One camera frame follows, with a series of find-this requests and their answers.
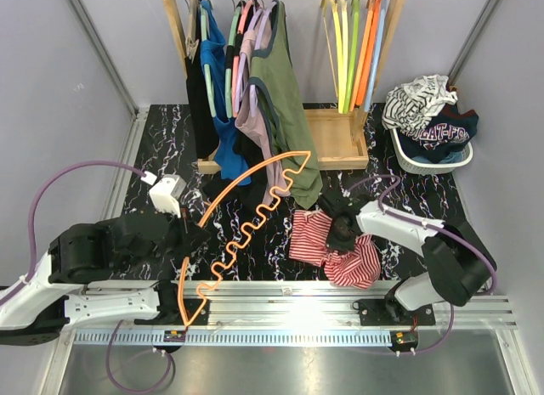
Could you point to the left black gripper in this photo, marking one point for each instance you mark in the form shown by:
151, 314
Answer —
193, 237

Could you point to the orange hanger with red top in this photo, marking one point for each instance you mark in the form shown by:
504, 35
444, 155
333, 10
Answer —
233, 247

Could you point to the red white striped top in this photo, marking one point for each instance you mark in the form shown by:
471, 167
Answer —
360, 267

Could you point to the yellow plastic hanger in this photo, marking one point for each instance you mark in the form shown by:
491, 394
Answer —
336, 50

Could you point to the black white striped tank top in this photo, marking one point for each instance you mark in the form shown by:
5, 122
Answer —
411, 106

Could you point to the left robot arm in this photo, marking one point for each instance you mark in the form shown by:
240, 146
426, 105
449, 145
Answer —
38, 308

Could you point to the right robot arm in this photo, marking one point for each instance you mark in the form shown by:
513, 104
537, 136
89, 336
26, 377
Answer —
456, 260

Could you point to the blue top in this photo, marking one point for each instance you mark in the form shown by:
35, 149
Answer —
232, 164

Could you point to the black garment on clip hanger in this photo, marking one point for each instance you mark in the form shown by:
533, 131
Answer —
206, 137

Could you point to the mauve pink top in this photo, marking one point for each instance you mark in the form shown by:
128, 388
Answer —
254, 129

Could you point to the olive green top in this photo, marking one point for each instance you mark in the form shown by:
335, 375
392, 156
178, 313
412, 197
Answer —
279, 98

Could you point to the lilac hanger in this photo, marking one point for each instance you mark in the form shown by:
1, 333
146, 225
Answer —
248, 37

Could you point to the wooden clip hanger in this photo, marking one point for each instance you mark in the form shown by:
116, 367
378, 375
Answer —
191, 40

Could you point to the lime green empty hanger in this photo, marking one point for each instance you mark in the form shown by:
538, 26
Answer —
352, 50

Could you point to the orange empty hanger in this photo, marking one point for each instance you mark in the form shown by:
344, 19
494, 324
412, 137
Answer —
367, 64
366, 37

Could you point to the mint green hanger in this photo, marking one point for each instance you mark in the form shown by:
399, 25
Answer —
206, 57

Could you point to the pink hanger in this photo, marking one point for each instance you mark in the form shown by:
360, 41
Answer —
240, 28

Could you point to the purple hanger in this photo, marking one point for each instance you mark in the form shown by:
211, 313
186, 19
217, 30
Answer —
261, 27

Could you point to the cream empty hanger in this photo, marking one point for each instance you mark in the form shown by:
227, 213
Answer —
342, 9

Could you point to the light blue empty hanger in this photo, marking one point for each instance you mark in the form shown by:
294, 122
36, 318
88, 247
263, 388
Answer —
381, 14

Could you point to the wooden clothes rack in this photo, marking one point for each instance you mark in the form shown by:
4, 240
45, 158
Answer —
339, 139

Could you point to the navy printed shirt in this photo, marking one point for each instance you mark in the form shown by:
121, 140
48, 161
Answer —
446, 133

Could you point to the white laundry basket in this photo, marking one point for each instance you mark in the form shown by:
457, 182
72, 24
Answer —
419, 168

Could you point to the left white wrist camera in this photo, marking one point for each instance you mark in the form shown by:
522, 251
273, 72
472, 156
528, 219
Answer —
165, 192

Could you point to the aluminium rail base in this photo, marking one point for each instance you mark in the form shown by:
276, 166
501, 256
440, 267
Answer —
299, 335

